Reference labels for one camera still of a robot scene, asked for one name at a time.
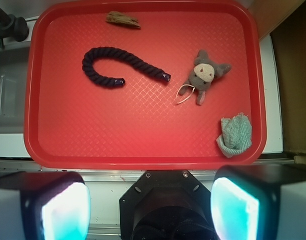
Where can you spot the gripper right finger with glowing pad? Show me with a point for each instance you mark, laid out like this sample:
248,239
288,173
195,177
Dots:
260,202

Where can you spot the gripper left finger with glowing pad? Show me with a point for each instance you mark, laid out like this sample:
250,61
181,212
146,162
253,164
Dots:
44,205

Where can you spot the light blue cloth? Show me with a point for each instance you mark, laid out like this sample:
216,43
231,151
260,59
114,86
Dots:
236,135

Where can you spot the grey plush mouse toy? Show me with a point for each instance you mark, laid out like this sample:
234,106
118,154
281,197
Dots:
200,78

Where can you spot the stainless steel sink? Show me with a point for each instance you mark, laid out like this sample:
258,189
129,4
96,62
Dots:
13,73

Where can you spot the red plastic tray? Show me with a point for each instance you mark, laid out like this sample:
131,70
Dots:
102,96

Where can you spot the brown wood piece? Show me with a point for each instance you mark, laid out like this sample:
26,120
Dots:
121,19

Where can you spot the black octagonal mount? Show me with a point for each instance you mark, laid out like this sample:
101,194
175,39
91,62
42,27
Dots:
166,205

